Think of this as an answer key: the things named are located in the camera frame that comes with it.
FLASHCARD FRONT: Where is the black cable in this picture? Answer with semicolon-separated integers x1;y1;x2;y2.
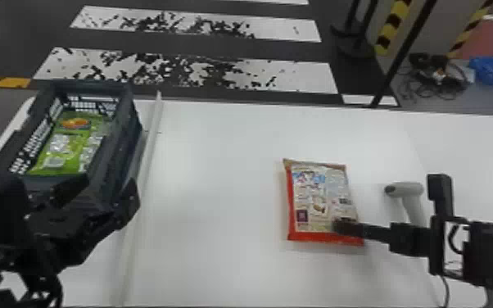
396;52;472;102

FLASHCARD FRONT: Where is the purple crate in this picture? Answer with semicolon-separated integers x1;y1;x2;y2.
0;79;145;218

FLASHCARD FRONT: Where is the green snack packet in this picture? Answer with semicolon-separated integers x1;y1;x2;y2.
27;111;112;176

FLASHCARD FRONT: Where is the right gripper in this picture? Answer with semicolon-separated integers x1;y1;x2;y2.
333;217;435;258

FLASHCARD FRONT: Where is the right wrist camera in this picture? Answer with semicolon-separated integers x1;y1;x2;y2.
426;173;455;276

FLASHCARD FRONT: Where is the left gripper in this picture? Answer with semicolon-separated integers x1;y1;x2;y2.
25;174;141;276

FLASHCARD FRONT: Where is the yellow black striped post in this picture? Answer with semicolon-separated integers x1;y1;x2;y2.
447;0;493;58
374;0;412;57

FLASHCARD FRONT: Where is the red snack packet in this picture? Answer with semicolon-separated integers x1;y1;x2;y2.
283;158;365;247

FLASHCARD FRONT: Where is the hand scanner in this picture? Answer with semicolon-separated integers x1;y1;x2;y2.
383;181;429;228

